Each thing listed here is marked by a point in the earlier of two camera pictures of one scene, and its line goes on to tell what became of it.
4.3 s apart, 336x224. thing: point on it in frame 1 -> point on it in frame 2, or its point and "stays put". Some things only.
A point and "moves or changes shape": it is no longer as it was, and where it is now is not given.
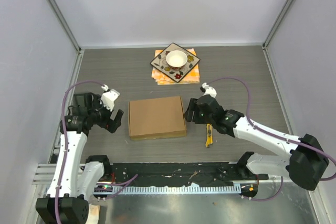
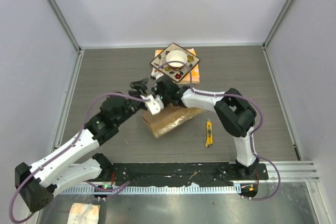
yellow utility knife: (209, 138) stays put
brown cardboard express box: (155, 118) moves or changes shape
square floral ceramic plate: (160, 63) stays put
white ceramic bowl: (176, 60) stays put
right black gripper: (188, 114) -> (157, 91)
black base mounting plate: (214, 173) stays put
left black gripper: (108, 124) -> (143, 86)
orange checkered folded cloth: (191, 77) stays put
